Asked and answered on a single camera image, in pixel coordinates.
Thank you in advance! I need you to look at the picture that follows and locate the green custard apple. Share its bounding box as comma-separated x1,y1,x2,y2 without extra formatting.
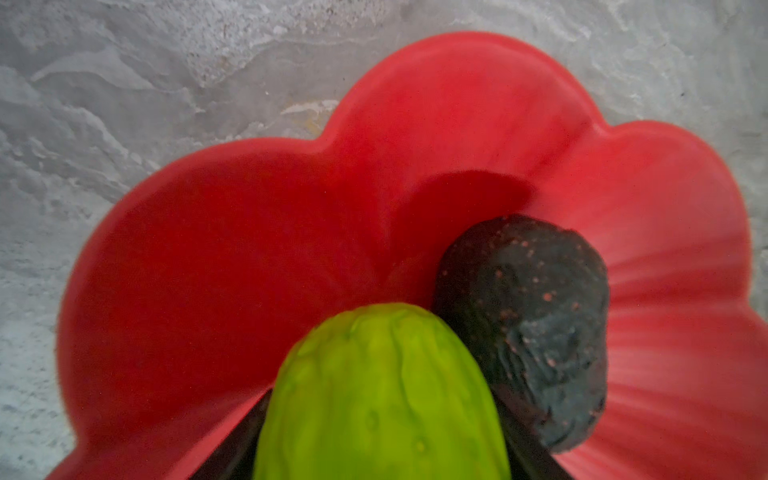
253,303,511,479

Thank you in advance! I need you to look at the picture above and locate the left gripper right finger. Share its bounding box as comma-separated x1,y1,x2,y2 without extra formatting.
493,395,573,480

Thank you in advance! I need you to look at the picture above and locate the dark avocado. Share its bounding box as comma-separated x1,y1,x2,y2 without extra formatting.
432,215,610,454

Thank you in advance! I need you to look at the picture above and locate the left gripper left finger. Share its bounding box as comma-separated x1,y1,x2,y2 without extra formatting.
190,389,273,480

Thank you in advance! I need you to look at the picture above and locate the red flower-shaped fruit bowl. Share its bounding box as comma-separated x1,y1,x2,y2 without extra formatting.
52,32,767,479

